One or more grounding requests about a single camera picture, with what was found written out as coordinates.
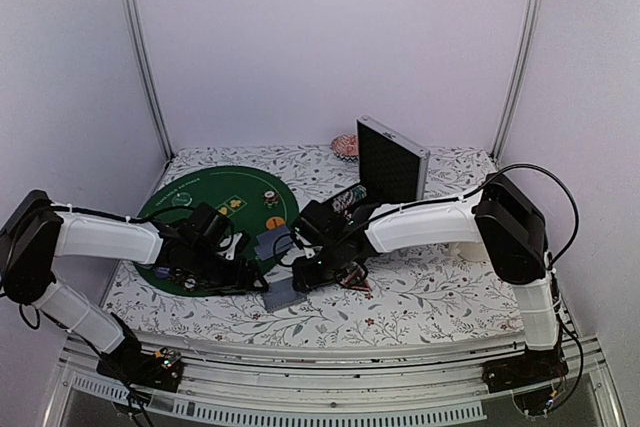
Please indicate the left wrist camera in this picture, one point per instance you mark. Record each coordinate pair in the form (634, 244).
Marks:
(234, 245)

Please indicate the white ribbed mug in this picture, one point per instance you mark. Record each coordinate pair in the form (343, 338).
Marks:
(468, 251)

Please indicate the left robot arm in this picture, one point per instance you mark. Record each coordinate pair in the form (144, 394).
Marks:
(40, 231)

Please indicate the green round poker mat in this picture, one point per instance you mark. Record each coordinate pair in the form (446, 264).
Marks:
(225, 201)

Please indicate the aluminium front rail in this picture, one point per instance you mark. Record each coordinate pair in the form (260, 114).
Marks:
(442, 384)

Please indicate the patterned ceramic bowl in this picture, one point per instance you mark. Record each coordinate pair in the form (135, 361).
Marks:
(345, 148)

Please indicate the black red triangle token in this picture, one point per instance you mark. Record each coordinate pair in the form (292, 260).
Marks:
(356, 279)

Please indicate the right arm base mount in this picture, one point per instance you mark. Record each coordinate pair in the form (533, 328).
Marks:
(526, 369)

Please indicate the clear dealer button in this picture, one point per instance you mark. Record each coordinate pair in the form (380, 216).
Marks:
(181, 199)

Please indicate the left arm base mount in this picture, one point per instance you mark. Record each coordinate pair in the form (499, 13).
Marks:
(160, 370)

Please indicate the aluminium poker chip case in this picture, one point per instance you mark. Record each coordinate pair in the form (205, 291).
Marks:
(391, 167)

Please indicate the single playing card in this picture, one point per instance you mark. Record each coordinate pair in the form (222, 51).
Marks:
(273, 242)

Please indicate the small green chip stack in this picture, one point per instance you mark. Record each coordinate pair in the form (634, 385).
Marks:
(271, 198)

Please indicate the blue playing card deck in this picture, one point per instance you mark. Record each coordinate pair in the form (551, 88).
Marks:
(281, 295)

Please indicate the orange big blind button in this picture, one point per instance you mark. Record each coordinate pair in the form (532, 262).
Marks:
(275, 222)

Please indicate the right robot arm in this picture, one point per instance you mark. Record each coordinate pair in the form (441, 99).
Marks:
(496, 215)

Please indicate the green and red chip stack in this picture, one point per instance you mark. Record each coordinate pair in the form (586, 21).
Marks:
(183, 279)

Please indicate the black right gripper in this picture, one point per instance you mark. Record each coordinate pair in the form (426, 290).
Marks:
(308, 279)

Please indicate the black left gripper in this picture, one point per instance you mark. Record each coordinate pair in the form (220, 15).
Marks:
(238, 284)

